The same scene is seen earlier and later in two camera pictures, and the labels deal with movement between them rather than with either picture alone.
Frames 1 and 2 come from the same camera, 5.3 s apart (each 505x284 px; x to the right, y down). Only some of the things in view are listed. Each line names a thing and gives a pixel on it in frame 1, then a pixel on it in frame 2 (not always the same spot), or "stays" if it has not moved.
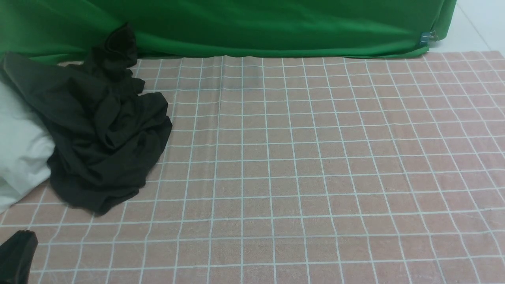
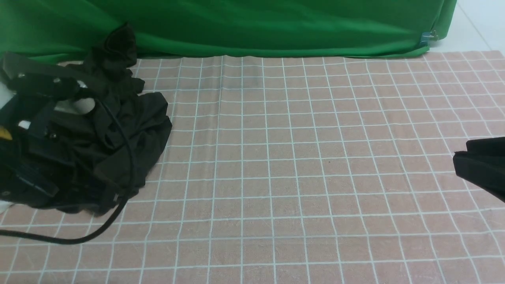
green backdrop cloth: [69, 30] stays
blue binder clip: [425, 37] stays
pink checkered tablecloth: [368, 169] stays
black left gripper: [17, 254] → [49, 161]
